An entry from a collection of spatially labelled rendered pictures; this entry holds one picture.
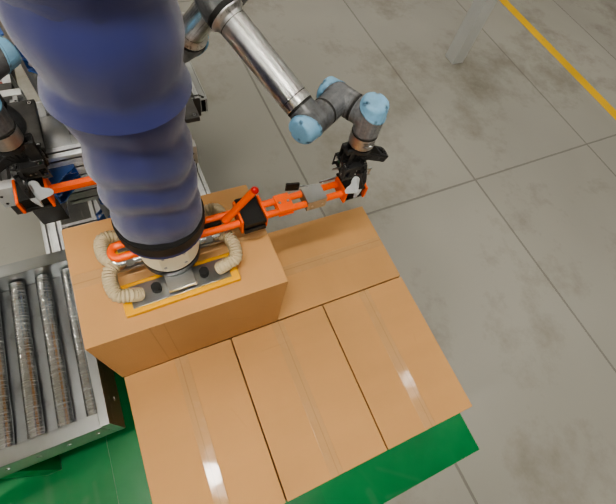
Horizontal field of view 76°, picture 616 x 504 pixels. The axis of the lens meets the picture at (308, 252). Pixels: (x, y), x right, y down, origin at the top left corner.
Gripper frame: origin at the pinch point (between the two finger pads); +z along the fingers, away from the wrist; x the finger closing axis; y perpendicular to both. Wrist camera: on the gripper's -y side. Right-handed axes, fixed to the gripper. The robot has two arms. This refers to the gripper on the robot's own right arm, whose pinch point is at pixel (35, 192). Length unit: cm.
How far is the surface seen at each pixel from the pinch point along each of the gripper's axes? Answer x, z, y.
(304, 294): -40, 54, 75
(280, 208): -28, -1, 64
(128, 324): -42.2, 12.9, 12.3
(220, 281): -39, 11, 40
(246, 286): -43, 13, 47
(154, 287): -35.9, 8.2, 22.0
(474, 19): 128, 69, 303
